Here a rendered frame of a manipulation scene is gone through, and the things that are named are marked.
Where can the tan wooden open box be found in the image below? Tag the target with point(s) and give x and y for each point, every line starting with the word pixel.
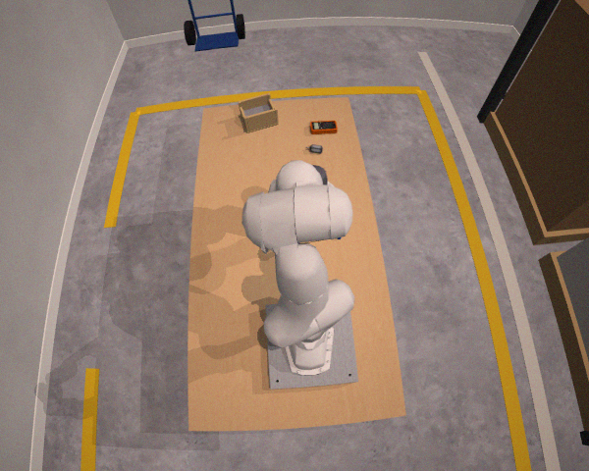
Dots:
pixel 257 113

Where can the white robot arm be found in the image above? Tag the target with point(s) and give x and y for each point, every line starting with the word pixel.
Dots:
pixel 308 210

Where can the orange pocket multimeter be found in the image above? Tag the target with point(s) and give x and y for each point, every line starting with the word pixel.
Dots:
pixel 322 127

